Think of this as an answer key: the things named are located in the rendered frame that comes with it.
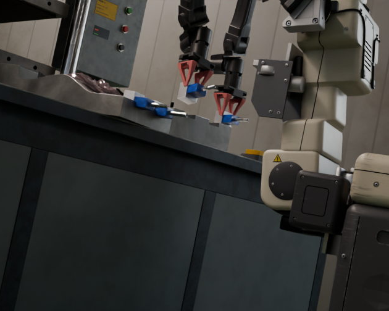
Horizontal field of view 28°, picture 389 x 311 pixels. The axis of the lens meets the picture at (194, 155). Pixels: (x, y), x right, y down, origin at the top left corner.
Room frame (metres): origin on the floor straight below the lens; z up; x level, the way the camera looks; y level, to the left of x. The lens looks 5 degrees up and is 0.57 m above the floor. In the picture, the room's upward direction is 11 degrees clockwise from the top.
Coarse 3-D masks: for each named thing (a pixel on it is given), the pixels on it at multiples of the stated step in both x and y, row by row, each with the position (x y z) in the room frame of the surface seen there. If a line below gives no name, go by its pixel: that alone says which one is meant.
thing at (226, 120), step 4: (216, 112) 2.64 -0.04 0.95; (224, 112) 2.62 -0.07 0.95; (228, 112) 2.63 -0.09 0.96; (216, 116) 2.64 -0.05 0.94; (220, 116) 2.62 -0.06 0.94; (224, 116) 2.61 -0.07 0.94; (228, 116) 2.60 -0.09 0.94; (232, 116) 2.59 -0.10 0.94; (236, 116) 2.61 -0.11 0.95; (216, 120) 2.63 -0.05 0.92; (220, 120) 2.62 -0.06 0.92; (224, 120) 2.61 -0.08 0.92; (228, 120) 2.59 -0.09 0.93; (232, 120) 2.59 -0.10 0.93; (236, 120) 2.59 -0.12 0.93; (240, 120) 2.58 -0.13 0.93; (244, 120) 2.57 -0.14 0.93; (224, 124) 2.63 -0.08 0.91; (228, 124) 2.63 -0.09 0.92; (232, 124) 2.62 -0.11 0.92; (236, 124) 2.61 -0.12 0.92
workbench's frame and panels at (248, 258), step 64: (0, 128) 1.89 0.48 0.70; (64, 128) 2.01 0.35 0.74; (128, 128) 2.10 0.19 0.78; (0, 192) 1.92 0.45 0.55; (64, 192) 2.05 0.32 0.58; (128, 192) 2.19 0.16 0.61; (192, 192) 2.36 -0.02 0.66; (256, 192) 2.56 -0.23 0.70; (0, 256) 1.94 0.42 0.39; (64, 256) 2.08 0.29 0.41; (128, 256) 2.23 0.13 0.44; (192, 256) 2.40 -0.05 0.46; (256, 256) 2.60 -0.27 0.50; (320, 256) 2.84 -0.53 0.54
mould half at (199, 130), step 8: (184, 112) 2.32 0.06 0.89; (176, 120) 2.30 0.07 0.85; (184, 120) 2.32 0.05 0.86; (192, 120) 2.35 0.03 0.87; (200, 120) 2.37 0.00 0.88; (208, 120) 2.39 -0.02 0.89; (176, 128) 2.31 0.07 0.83; (184, 128) 2.33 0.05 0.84; (192, 128) 2.35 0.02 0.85; (200, 128) 2.37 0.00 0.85; (208, 128) 2.40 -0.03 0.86; (216, 128) 2.42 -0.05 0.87; (224, 128) 2.44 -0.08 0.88; (184, 136) 2.33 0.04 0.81; (192, 136) 2.35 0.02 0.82; (200, 136) 2.38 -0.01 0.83; (208, 136) 2.40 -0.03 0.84; (216, 136) 2.43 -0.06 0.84; (224, 136) 2.45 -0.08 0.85; (208, 144) 2.41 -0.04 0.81; (216, 144) 2.43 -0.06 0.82; (224, 144) 2.45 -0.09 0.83
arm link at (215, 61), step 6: (228, 42) 2.58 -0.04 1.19; (228, 48) 2.59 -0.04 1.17; (216, 54) 2.66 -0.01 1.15; (222, 54) 2.64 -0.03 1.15; (228, 54) 2.60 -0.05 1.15; (234, 54) 2.60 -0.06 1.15; (240, 54) 2.62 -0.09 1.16; (210, 60) 2.68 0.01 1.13; (216, 60) 2.66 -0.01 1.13; (222, 60) 2.65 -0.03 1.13; (216, 66) 2.66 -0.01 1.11; (222, 66) 2.65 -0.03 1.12; (216, 72) 2.67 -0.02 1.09; (222, 72) 2.66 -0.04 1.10
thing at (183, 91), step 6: (180, 84) 2.36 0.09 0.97; (192, 84) 2.32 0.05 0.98; (198, 84) 2.31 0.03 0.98; (180, 90) 2.35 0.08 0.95; (186, 90) 2.33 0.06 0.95; (192, 90) 2.31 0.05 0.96; (198, 90) 2.31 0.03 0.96; (204, 90) 2.30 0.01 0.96; (180, 96) 2.34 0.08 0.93; (186, 96) 2.33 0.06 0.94; (192, 96) 2.34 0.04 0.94; (198, 96) 2.34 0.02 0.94; (204, 96) 2.33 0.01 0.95; (186, 102) 2.37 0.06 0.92; (192, 102) 2.36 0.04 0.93
